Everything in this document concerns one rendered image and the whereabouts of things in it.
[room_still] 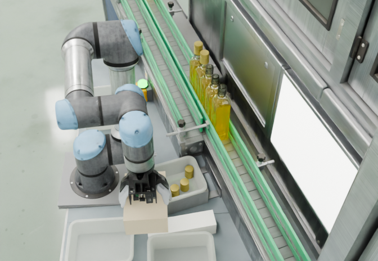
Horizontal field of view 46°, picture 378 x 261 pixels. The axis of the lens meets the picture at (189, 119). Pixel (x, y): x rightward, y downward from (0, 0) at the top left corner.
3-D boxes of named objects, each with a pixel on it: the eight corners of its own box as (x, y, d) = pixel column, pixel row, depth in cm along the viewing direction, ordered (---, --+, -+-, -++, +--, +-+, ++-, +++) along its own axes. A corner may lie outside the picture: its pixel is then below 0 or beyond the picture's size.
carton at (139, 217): (126, 234, 128) (123, 221, 122) (127, 188, 139) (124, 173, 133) (168, 232, 128) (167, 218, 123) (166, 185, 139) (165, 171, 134)
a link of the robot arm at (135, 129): (149, 104, 106) (154, 130, 100) (152, 135, 114) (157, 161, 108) (115, 109, 105) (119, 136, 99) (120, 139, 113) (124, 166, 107)
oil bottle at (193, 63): (206, 99, 189) (207, 60, 174) (193, 103, 188) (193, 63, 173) (201, 91, 193) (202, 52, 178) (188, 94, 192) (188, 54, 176)
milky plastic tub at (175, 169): (208, 202, 170) (209, 189, 163) (151, 219, 164) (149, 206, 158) (193, 167, 181) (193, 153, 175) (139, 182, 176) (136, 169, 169)
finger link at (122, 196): (110, 214, 124) (126, 198, 119) (111, 196, 128) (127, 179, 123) (120, 217, 126) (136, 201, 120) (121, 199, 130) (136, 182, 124)
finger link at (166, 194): (170, 214, 126) (150, 200, 120) (170, 196, 130) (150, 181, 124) (179, 210, 125) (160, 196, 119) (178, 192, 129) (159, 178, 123)
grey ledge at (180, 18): (221, 92, 207) (223, 73, 198) (203, 97, 205) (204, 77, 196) (161, -11, 268) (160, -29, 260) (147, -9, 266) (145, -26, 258)
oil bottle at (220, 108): (228, 139, 175) (232, 99, 159) (214, 142, 173) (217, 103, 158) (222, 129, 178) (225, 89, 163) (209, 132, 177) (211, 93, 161)
